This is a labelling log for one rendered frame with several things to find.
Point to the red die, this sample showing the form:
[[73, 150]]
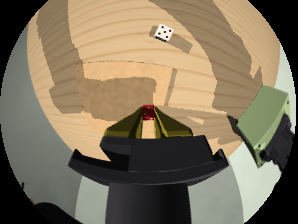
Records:
[[148, 112]]

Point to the white die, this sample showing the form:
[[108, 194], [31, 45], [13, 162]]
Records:
[[163, 33]]

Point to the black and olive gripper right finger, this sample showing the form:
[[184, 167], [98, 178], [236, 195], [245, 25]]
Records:
[[168, 127]]

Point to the tan flat mat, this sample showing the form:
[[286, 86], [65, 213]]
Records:
[[112, 90]]

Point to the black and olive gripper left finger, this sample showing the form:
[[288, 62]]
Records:
[[128, 126]]

